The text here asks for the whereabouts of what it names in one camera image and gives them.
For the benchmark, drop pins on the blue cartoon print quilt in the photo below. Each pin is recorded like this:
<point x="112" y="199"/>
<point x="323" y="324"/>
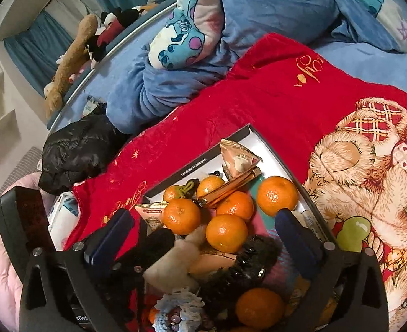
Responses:
<point x="276" y="7"/>

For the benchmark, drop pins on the beige fluffy hair accessory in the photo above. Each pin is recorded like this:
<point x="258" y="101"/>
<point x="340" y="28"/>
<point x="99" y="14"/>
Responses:
<point x="175" y="262"/>

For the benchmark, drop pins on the white curved bed rail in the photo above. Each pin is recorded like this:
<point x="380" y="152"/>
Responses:
<point x="120" y="45"/>

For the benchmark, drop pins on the grey checked cushion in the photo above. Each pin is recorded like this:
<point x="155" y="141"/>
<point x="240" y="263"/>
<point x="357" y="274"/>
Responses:
<point x="13" y="169"/>

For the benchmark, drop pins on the white printed pillow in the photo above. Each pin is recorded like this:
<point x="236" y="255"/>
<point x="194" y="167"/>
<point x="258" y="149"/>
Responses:
<point x="63" y="214"/>

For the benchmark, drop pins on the black mouse plush toy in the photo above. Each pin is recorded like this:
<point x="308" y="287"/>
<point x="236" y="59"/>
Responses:
<point x="110" y="31"/>

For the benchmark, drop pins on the red bear print blanket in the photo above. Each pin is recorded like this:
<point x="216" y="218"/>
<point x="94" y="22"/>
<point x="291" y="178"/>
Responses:
<point x="276" y="93"/>

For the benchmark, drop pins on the heap of tangerines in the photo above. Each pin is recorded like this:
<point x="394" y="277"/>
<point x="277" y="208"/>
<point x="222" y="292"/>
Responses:
<point x="226" y="233"/>

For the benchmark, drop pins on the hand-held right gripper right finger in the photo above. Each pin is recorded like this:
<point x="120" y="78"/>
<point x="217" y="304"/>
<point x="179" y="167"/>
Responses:
<point x="293" y="238"/>

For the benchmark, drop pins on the brown plush dog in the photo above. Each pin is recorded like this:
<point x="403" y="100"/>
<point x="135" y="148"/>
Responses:
<point x="72" y="62"/>

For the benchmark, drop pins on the white tube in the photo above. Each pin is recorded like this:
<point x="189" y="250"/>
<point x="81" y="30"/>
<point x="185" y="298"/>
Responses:
<point x="310" y="224"/>

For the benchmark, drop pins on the blue crochet scrunchie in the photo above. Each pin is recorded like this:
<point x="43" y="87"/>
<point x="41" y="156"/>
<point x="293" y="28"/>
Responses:
<point x="179" y="304"/>

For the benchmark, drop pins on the black puffer jacket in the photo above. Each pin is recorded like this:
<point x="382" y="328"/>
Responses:
<point x="79" y="152"/>

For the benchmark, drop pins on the yellow snack packet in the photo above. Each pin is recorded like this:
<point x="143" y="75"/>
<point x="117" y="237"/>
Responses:
<point x="298" y="294"/>

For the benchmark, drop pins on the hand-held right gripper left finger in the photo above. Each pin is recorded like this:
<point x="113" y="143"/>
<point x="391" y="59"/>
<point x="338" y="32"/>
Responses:
<point x="110" y="242"/>

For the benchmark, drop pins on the gold foil bar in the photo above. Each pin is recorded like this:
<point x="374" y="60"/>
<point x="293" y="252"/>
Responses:
<point x="227" y="188"/>

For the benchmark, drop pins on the pink quilt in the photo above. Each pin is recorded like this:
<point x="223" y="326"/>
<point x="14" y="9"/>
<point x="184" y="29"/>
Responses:
<point x="2" y="266"/>

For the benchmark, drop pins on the blue bed sheet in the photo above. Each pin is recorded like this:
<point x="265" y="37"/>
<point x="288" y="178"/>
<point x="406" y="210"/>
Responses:
<point x="362" y="65"/>

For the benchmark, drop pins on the blue curtain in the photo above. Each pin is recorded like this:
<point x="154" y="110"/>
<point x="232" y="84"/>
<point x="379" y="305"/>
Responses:
<point x="34" y="48"/>

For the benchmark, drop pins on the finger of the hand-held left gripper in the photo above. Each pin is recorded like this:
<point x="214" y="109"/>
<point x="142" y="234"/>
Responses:
<point x="158" y="240"/>

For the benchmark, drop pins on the dark rectangular box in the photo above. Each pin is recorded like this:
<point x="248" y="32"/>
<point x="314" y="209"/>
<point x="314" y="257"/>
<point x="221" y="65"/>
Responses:
<point x="269" y="152"/>

